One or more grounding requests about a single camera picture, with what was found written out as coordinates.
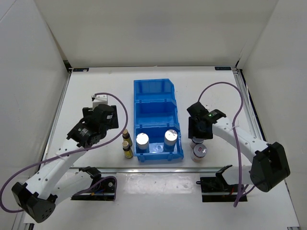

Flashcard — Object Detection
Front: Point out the front small amber bottle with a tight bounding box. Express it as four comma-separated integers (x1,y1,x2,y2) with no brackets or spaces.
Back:
122,141,133,159

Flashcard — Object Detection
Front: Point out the blue three-compartment plastic bin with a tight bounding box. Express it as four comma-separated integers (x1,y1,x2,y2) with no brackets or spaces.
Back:
134,79,184,162

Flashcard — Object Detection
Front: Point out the rear small amber bottle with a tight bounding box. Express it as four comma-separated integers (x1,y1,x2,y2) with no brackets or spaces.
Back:
122,129,133,146

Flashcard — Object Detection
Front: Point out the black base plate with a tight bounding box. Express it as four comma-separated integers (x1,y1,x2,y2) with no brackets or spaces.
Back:
71,176,117,201
196,177,238,203

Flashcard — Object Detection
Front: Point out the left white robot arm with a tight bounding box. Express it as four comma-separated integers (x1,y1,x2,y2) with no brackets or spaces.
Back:
12,104,118,223

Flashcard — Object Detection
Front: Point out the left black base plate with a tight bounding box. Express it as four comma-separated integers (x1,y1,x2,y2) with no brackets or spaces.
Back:
71,176,117,201

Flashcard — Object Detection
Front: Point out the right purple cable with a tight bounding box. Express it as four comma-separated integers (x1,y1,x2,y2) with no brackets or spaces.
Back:
198,82,255,208

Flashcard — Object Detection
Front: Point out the red-logo lid jar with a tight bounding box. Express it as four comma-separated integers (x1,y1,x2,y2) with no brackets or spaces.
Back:
190,144,207,162
190,137,204,149

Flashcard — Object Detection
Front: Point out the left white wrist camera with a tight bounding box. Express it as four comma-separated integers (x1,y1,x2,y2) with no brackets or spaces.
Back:
92,94,108,110

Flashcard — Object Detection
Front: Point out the silver-lid blue-label bottle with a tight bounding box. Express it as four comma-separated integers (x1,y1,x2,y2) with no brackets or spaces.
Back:
136,133,149,153
164,129,178,152

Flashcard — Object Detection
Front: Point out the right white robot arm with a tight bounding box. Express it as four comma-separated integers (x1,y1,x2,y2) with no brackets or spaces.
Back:
187,102,290,192

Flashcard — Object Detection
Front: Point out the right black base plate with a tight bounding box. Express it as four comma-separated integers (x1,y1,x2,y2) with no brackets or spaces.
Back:
196,177,238,203

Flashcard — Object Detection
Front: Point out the small amber bottle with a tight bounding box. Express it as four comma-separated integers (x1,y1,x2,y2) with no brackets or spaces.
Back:
122,129,133,146
122,141,133,159

